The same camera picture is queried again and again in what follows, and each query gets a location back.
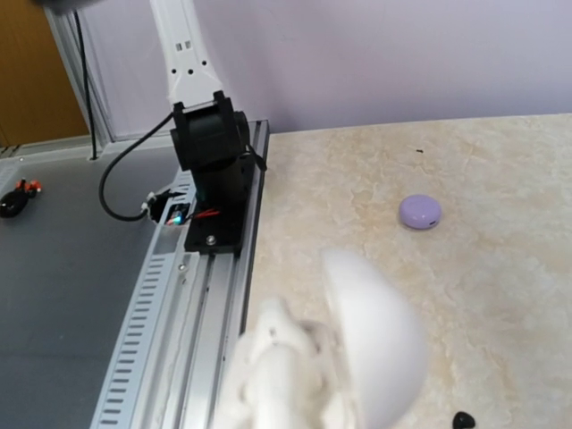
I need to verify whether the black red tool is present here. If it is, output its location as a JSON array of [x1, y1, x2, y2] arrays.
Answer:
[[0, 179, 42, 219]]

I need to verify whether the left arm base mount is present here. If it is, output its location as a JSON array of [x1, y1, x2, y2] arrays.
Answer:
[[184, 155, 257, 255]]

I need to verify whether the white earbud charging case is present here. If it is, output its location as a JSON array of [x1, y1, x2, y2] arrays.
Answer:
[[209, 248, 430, 429]]

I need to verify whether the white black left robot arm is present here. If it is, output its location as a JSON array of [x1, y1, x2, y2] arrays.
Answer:
[[150, 0, 250, 206]]

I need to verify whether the wooden door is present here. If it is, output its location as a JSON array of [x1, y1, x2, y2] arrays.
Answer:
[[1, 1, 88, 147]]

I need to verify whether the aluminium corner post left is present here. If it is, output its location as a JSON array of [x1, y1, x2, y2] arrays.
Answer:
[[45, 9, 114, 157]]

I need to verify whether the white earbud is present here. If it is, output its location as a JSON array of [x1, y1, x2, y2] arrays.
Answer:
[[244, 345, 356, 428], [249, 297, 315, 359]]

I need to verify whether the purple earbud charging case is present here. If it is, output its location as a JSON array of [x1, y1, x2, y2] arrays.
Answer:
[[399, 194, 442, 230]]

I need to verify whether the black cable on bench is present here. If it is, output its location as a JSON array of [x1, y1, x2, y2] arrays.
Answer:
[[97, 111, 175, 223]]

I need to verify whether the black earbud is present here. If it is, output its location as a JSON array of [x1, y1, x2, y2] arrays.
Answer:
[[451, 411, 476, 429]]

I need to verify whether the aluminium front rail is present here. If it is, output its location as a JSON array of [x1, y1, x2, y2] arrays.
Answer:
[[88, 118, 272, 429]]

